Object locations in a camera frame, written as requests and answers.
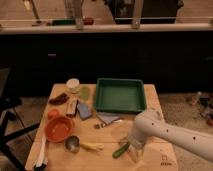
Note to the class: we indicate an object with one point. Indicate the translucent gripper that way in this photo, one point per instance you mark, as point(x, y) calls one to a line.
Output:
point(134, 150)

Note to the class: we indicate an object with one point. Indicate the green plastic tray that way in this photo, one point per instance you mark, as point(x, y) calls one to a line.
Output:
point(126, 96)

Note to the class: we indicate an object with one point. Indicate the white plastic utensil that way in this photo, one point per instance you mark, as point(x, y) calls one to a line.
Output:
point(41, 157)

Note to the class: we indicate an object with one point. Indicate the grey folded cloth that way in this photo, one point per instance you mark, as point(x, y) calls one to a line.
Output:
point(107, 117)

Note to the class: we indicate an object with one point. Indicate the brown wooden block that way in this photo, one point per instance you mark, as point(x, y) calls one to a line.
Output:
point(71, 108)

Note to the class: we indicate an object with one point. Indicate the yellow banana toy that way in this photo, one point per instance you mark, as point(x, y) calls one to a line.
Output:
point(92, 146)

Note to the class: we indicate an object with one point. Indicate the orange bowl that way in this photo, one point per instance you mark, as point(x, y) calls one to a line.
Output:
point(59, 128)

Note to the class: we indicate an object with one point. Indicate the white round container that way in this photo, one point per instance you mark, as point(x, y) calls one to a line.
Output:
point(73, 85)

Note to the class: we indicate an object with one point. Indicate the blue sponge block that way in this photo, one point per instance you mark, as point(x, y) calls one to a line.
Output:
point(84, 111)

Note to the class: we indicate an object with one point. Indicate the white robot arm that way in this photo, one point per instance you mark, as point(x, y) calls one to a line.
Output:
point(148, 123)

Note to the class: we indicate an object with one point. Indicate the dark red grape bunch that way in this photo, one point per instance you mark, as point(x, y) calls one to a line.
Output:
point(59, 100)

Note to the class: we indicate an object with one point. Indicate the green pepper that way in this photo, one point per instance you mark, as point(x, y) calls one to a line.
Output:
point(116, 154)

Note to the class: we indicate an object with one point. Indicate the light green cup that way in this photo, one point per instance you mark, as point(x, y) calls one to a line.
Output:
point(84, 93)

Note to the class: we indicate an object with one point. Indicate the black chair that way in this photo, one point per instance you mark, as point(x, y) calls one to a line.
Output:
point(5, 105)

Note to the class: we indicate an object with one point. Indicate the small metal cup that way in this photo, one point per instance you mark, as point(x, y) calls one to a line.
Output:
point(72, 144)

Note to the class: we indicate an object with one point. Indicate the small orange cup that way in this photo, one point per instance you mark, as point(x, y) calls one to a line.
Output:
point(53, 113)

